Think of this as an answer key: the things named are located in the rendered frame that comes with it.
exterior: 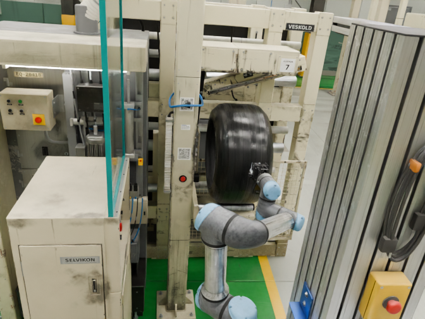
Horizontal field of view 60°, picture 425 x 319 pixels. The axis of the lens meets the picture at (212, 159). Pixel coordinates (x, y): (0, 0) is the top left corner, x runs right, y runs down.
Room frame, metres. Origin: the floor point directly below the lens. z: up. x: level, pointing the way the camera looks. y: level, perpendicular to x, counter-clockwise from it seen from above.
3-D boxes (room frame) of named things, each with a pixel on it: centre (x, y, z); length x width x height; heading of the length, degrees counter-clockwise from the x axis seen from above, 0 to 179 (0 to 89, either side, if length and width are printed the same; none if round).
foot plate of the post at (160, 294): (1.99, 0.17, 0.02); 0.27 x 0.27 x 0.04; 10
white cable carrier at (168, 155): (1.94, 0.25, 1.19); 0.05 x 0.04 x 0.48; 10
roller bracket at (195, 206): (2.02, 0.10, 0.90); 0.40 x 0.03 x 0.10; 10
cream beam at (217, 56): (2.36, -0.15, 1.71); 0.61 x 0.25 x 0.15; 100
